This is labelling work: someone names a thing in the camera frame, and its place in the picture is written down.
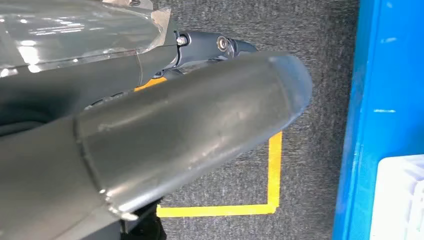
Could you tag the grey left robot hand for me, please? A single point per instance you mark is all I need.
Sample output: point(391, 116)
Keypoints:
point(165, 132)

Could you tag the blue metal shelf rack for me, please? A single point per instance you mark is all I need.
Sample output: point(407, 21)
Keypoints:
point(381, 82)

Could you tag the yellow floor tape square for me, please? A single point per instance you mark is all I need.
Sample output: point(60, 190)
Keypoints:
point(275, 165)

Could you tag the white ribbed plastic bin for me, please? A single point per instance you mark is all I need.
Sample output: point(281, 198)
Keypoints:
point(397, 205)

